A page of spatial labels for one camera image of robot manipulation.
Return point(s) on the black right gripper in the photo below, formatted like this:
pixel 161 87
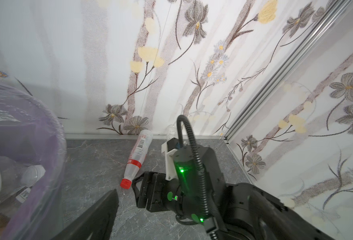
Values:
pixel 153 192

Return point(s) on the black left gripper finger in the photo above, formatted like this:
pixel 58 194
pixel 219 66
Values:
pixel 96 222

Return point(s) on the white red label bottle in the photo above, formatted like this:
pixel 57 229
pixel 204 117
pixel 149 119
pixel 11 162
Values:
pixel 136 158

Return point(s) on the clear water bottle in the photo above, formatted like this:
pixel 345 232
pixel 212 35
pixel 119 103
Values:
pixel 15 176

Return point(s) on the purple lined trash bin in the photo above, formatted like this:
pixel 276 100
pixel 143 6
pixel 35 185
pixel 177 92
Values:
pixel 31 133

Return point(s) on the clear small bottle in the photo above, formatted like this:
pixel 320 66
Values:
pixel 171 132

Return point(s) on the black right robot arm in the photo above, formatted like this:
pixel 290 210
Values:
pixel 197 193

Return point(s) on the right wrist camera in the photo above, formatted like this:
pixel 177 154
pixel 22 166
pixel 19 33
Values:
pixel 174 165

